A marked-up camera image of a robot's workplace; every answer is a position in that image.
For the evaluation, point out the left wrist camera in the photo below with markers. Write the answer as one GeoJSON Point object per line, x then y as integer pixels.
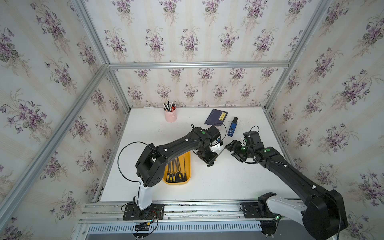
{"type": "Point", "coordinates": [216, 141]}

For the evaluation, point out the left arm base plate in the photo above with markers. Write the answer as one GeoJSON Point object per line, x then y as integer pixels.
{"type": "Point", "coordinates": [131, 211]}

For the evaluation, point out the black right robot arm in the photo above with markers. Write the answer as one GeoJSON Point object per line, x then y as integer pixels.
{"type": "Point", "coordinates": [322, 212]}

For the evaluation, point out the yellow plastic storage tray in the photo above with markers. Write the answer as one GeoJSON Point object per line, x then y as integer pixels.
{"type": "Point", "coordinates": [188, 168]}

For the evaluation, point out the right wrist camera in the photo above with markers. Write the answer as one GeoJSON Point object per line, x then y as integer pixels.
{"type": "Point", "coordinates": [251, 138]}

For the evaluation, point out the aluminium front rail frame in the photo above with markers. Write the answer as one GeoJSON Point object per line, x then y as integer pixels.
{"type": "Point", "coordinates": [179, 217]}

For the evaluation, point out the dark blue notebook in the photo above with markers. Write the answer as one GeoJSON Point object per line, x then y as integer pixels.
{"type": "Point", "coordinates": [216, 118]}

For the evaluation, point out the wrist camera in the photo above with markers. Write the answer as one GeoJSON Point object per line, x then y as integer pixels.
{"type": "Point", "coordinates": [251, 138]}
{"type": "Point", "coordinates": [216, 141]}

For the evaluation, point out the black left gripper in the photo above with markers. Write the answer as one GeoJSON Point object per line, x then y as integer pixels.
{"type": "Point", "coordinates": [210, 161]}

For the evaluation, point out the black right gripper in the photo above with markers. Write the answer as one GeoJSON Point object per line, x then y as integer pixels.
{"type": "Point", "coordinates": [233, 146]}

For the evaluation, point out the pink pen cup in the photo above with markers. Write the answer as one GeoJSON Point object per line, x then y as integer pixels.
{"type": "Point", "coordinates": [170, 112]}

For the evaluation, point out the blue black handheld device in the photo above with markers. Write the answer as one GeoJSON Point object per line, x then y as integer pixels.
{"type": "Point", "coordinates": [233, 126]}

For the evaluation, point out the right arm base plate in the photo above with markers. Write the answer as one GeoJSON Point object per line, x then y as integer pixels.
{"type": "Point", "coordinates": [259, 209]}

